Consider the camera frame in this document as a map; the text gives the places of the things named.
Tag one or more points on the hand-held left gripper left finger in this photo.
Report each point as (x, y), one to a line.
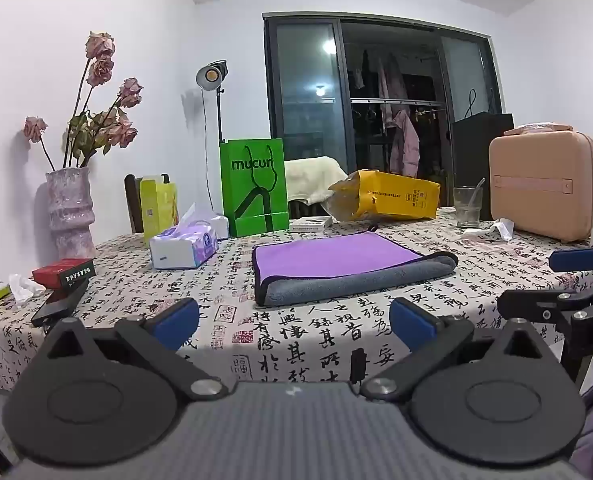
(176, 322)

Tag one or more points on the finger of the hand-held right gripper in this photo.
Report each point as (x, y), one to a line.
(576, 259)
(536, 304)

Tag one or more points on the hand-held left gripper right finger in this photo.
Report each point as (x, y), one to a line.
(410, 327)

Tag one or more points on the purple and grey towel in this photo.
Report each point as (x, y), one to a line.
(336, 260)

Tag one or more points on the purple and white tissue box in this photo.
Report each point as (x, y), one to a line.
(186, 250)

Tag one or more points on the crumpled white tissue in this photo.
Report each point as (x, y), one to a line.
(501, 229)
(24, 287)

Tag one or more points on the pink hard case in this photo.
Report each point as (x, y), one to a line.
(541, 185)

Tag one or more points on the calligraphy print tablecloth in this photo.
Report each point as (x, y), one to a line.
(321, 327)

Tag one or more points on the white tissue pack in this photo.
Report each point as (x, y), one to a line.
(220, 226)

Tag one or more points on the yellow-green small bag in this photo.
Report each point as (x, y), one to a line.
(156, 210)

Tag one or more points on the clear drinking glass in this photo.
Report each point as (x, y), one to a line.
(466, 212)

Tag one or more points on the black phone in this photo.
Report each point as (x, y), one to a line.
(59, 305)

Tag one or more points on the clear spoon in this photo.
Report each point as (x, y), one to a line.
(478, 190)

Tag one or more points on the red and black box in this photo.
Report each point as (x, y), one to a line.
(59, 271)

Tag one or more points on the yellow paper bag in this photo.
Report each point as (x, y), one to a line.
(396, 195)

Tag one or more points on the flat white box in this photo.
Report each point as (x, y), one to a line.
(310, 223)

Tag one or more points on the green paper bag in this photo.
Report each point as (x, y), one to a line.
(256, 200)

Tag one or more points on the mottled pink ceramic vase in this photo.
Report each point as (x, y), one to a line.
(71, 210)

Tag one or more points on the cream cloth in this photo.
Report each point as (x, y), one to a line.
(311, 175)

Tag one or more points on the hanging pink jacket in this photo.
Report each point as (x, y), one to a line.
(405, 145)

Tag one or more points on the studio light on stand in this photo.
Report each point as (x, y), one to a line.
(211, 75)

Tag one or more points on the dried pink roses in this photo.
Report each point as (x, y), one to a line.
(99, 71)

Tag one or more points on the black framed glass door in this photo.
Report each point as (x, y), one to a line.
(301, 85)

